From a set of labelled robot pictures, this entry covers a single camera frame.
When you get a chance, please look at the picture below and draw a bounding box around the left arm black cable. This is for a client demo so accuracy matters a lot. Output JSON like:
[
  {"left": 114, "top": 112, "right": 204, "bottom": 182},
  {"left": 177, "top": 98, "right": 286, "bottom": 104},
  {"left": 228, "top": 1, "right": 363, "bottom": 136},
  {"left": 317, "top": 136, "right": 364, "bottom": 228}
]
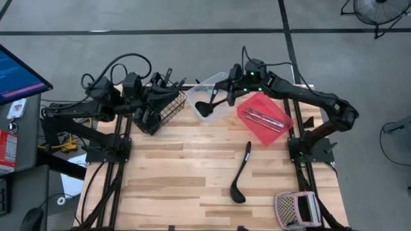
[{"left": 80, "top": 52, "right": 152, "bottom": 100}]

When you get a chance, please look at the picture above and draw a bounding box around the grey desk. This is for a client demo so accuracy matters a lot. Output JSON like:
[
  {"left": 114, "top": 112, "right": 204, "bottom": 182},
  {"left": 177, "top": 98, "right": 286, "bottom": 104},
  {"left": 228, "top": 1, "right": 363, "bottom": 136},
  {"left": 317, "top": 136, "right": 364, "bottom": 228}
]
[{"left": 0, "top": 94, "right": 51, "bottom": 231}]

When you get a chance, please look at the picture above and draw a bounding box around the computer monitor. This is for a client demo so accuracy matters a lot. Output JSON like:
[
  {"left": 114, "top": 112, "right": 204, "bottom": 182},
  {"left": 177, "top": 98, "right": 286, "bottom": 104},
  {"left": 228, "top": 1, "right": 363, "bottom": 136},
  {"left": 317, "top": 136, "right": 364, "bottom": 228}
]
[{"left": 0, "top": 44, "right": 54, "bottom": 106}]

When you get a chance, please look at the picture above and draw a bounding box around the clear plastic container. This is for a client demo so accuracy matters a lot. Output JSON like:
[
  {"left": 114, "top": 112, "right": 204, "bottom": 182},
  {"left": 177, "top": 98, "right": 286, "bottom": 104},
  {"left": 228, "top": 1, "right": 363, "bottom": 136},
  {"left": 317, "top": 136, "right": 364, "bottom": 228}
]
[{"left": 186, "top": 71, "right": 247, "bottom": 126}]

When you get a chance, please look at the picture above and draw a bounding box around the red cardboard box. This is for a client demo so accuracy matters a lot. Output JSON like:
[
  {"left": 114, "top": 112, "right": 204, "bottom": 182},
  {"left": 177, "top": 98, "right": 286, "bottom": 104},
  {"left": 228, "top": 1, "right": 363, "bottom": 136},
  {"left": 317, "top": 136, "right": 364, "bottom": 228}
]
[{"left": 0, "top": 130, "right": 19, "bottom": 174}]

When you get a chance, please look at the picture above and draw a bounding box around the black computer mouse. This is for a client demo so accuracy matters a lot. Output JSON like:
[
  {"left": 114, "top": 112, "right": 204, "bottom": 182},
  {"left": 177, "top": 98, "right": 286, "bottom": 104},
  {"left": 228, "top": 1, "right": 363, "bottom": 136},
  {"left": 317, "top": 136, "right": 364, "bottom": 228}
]
[{"left": 19, "top": 207, "right": 44, "bottom": 231}]

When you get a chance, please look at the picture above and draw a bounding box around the white id badge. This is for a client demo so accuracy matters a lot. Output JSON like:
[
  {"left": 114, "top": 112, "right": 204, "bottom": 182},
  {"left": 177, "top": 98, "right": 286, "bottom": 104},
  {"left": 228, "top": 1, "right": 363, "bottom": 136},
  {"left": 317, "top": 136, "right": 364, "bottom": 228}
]
[{"left": 6, "top": 98, "right": 30, "bottom": 121}]

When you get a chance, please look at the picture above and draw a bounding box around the grey stand base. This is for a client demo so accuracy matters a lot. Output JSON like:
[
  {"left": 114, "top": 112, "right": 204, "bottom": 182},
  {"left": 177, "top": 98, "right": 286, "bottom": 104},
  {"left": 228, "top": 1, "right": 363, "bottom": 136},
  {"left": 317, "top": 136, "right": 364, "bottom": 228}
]
[{"left": 383, "top": 115, "right": 411, "bottom": 135}]

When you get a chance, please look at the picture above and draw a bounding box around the pink plastic basket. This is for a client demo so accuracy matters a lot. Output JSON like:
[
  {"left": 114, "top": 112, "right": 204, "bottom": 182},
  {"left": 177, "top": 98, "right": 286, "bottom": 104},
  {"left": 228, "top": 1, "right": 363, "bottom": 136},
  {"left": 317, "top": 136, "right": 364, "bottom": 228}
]
[{"left": 274, "top": 191, "right": 322, "bottom": 230}]

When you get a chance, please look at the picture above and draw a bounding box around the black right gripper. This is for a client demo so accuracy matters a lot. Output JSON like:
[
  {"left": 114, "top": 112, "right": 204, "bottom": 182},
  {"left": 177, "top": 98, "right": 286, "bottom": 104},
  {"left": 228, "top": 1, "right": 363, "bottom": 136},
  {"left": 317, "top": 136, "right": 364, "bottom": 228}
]
[{"left": 210, "top": 62, "right": 248, "bottom": 108}]

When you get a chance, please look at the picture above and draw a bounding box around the white paper sheet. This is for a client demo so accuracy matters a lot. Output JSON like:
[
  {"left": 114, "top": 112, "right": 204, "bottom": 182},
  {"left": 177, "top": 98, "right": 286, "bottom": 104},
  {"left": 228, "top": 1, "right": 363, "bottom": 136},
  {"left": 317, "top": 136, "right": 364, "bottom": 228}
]
[{"left": 59, "top": 153, "right": 88, "bottom": 200}]

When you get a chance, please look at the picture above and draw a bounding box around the black floor cable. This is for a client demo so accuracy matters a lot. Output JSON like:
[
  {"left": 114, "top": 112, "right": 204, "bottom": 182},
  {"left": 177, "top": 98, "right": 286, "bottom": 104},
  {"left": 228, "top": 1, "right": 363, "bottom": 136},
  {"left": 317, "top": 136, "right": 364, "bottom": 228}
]
[{"left": 380, "top": 121, "right": 411, "bottom": 167}]

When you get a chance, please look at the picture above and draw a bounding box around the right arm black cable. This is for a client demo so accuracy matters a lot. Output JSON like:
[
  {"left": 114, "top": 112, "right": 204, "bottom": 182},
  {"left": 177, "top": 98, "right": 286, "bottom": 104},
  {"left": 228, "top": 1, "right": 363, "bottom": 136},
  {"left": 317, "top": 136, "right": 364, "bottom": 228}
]
[{"left": 240, "top": 46, "right": 311, "bottom": 92}]

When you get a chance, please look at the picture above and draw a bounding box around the black desk leg bar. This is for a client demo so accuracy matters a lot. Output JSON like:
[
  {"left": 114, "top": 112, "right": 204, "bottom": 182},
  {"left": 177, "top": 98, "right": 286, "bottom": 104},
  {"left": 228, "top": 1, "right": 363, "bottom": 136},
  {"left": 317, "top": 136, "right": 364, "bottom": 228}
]
[{"left": 37, "top": 150, "right": 87, "bottom": 180}]

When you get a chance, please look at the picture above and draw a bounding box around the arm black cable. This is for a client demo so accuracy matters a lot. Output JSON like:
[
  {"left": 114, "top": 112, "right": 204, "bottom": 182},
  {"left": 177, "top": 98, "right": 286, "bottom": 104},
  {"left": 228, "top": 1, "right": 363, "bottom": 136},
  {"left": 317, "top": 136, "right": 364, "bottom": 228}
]
[
  {"left": 240, "top": 46, "right": 311, "bottom": 92},
  {"left": 80, "top": 52, "right": 152, "bottom": 100}
]

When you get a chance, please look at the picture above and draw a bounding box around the black keyboard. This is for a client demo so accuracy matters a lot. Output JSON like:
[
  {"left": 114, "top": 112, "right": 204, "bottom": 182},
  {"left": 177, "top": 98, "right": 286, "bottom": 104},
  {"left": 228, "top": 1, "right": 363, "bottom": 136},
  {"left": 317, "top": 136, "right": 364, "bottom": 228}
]
[{"left": 0, "top": 178, "right": 10, "bottom": 216}]

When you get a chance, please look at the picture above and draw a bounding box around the black floor fan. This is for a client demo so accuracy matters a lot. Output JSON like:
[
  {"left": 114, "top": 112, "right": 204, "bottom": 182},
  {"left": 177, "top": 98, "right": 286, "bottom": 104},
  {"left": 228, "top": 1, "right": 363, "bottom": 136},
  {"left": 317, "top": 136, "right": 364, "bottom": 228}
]
[{"left": 340, "top": 0, "right": 411, "bottom": 40}]

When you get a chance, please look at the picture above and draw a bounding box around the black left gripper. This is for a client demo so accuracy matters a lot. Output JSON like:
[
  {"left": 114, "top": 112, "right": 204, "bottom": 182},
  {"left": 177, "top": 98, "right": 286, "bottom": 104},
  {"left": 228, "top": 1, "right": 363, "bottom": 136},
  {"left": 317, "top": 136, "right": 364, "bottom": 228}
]
[{"left": 133, "top": 71, "right": 181, "bottom": 126}]

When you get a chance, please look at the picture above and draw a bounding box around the black cable beside frame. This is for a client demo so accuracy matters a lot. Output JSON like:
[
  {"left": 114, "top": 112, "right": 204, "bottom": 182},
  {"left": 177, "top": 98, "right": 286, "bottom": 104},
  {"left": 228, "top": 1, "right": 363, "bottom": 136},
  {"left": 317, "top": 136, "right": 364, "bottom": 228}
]
[{"left": 80, "top": 162, "right": 107, "bottom": 225}]

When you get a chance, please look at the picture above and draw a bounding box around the black ladle with white label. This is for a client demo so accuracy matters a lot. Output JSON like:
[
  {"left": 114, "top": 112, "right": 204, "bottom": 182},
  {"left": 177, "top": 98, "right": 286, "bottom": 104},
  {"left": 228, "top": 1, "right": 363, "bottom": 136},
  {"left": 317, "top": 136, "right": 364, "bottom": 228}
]
[{"left": 229, "top": 141, "right": 252, "bottom": 205}]

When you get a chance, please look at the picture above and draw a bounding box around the red plastic tray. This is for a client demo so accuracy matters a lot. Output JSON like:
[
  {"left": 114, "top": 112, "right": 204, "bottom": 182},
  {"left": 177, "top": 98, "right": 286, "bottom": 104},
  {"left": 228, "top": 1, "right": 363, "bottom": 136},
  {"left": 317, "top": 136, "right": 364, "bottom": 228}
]
[{"left": 236, "top": 92, "right": 295, "bottom": 147}]

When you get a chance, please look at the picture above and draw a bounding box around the yellow tool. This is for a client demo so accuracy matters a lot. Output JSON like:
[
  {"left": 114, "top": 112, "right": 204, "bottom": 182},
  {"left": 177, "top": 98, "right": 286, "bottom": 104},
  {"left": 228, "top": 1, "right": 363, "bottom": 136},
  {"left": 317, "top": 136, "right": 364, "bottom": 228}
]
[{"left": 37, "top": 133, "right": 78, "bottom": 154}]

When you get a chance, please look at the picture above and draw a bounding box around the black wire basket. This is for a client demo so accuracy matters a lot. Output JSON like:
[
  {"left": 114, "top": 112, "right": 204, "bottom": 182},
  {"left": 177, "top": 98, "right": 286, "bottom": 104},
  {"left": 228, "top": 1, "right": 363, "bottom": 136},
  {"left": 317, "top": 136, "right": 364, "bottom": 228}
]
[{"left": 131, "top": 74, "right": 188, "bottom": 137}]

